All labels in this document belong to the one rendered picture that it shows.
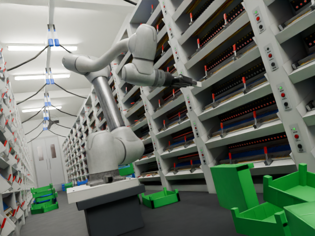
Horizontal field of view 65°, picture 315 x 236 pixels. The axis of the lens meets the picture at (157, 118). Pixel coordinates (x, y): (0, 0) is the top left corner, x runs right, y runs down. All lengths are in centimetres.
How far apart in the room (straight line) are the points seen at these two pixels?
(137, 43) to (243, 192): 80
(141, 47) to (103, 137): 50
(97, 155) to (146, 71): 49
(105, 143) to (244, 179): 69
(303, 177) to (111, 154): 86
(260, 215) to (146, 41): 86
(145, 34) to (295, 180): 85
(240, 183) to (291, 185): 19
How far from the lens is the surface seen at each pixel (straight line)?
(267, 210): 106
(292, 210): 37
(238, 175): 107
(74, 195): 120
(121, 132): 146
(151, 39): 120
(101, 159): 129
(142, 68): 118
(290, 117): 123
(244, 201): 108
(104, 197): 121
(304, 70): 119
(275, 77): 126
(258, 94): 133
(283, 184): 94
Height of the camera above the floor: 30
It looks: 9 degrees up
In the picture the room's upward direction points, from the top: 13 degrees counter-clockwise
